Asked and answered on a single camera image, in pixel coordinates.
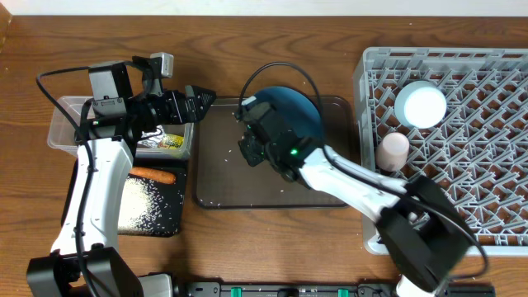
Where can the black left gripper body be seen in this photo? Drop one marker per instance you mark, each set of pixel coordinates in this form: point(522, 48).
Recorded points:
point(153, 110)

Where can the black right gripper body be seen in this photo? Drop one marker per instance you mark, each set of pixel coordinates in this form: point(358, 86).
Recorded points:
point(257, 152)

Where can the dark blue plate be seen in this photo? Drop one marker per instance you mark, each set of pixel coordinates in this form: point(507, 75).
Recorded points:
point(295, 109)

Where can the silver foil wrapper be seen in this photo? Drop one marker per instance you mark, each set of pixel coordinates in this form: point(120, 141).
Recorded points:
point(163, 141)

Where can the orange carrot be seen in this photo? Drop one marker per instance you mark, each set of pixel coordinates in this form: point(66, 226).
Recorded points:
point(153, 174)

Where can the pile of white rice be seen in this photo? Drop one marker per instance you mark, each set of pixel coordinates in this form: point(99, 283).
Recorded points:
point(140, 206)

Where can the pink plastic cup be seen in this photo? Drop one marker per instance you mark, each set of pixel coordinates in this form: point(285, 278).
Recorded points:
point(392, 152)

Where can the light blue bowl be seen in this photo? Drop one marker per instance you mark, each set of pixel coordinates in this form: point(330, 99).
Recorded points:
point(420, 105)

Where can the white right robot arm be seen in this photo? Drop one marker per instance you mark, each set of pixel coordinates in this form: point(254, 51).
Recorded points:
point(420, 228)

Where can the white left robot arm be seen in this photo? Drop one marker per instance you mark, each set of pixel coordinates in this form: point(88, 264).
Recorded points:
point(84, 258)

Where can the clear plastic waste bin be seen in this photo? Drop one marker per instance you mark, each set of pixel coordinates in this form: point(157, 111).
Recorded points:
point(61, 133)

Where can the black waste tray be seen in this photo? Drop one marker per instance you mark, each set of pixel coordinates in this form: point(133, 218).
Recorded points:
point(173, 196)

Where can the grey plastic dishwasher rack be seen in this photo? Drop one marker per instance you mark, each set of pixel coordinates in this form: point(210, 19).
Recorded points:
point(478, 152)

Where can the brown plastic serving tray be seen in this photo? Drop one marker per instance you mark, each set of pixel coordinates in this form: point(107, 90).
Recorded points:
point(223, 180)

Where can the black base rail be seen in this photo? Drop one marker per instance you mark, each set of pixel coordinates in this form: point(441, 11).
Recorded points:
point(288, 290)

